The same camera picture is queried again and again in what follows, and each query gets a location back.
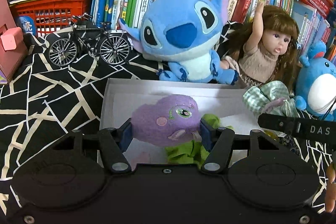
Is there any red plastic crate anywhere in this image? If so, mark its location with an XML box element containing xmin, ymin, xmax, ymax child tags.
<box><xmin>9</xmin><ymin>0</ymin><xmax>93</xmax><ymax>37</ymax></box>

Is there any purple plush toy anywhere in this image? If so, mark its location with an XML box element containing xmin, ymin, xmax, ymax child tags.
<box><xmin>130</xmin><ymin>94</ymin><xmax>204</xmax><ymax>147</ymax></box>

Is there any white cardboard box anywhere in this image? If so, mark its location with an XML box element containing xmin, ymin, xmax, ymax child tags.
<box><xmin>99</xmin><ymin>78</ymin><xmax>265</xmax><ymax>169</ymax></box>

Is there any blue brocade pouch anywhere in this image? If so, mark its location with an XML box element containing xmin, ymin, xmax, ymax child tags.
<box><xmin>274</xmin><ymin>133</ymin><xmax>302</xmax><ymax>157</ymax></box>

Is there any pink toy house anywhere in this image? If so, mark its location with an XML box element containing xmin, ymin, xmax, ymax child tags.
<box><xmin>0</xmin><ymin>0</ymin><xmax>29</xmax><ymax>84</ymax></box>

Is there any blue alien plush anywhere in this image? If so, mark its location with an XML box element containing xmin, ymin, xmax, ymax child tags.
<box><xmin>118</xmin><ymin>0</ymin><xmax>240</xmax><ymax>86</ymax></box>

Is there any brown-haired baby doll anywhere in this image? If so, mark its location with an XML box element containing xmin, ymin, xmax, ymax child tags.
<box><xmin>220</xmin><ymin>1</ymin><xmax>301</xmax><ymax>90</ymax></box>

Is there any green and pink plush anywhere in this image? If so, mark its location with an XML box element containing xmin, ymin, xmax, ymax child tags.
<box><xmin>165</xmin><ymin>114</ymin><xmax>234</xmax><ymax>169</ymax></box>

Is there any black cable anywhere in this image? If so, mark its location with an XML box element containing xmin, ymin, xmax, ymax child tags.
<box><xmin>322</xmin><ymin>97</ymin><xmax>336</xmax><ymax>122</ymax></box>

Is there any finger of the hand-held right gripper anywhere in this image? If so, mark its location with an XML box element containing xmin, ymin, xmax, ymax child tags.
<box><xmin>258</xmin><ymin>113</ymin><xmax>336</xmax><ymax>143</ymax></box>

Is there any blue round badge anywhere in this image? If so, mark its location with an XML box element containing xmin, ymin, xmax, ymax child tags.
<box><xmin>15</xmin><ymin>15</ymin><xmax>36</xmax><ymax>36</ymax></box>

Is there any round blue mouse plush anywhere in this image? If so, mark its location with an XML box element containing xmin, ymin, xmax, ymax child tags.
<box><xmin>294</xmin><ymin>40</ymin><xmax>336</xmax><ymax>117</ymax></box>

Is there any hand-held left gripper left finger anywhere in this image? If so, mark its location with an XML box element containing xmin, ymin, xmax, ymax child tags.
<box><xmin>50</xmin><ymin>118</ymin><xmax>133</xmax><ymax>174</ymax></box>

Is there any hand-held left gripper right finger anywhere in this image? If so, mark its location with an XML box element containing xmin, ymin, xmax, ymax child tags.
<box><xmin>199</xmin><ymin>118</ymin><xmax>279</xmax><ymax>174</ymax></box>

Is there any person's right hand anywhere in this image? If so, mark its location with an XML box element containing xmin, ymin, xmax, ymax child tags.
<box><xmin>325</xmin><ymin>162</ymin><xmax>336</xmax><ymax>213</ymax></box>

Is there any green checkered scrunchie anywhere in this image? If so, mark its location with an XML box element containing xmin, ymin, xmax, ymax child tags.
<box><xmin>243</xmin><ymin>81</ymin><xmax>300</xmax><ymax>118</ymax></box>

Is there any black and white printed blanket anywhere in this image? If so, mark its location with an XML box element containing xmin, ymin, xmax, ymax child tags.
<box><xmin>0</xmin><ymin>22</ymin><xmax>336</xmax><ymax>214</ymax></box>

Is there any miniature metal bicycle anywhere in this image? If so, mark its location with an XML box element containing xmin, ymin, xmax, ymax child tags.
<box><xmin>48</xmin><ymin>13</ymin><xmax>132</xmax><ymax>67</ymax></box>

